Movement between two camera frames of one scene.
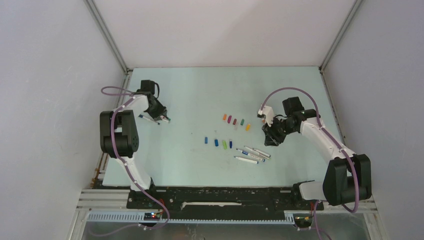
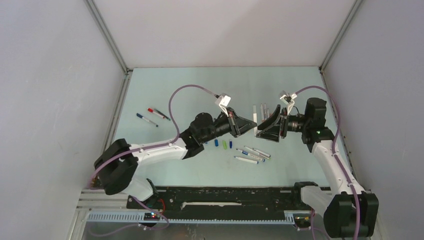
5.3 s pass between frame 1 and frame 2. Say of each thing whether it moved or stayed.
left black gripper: moved
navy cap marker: stayed
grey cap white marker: moved
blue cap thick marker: stayed
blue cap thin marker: stayed
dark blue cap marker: stayed
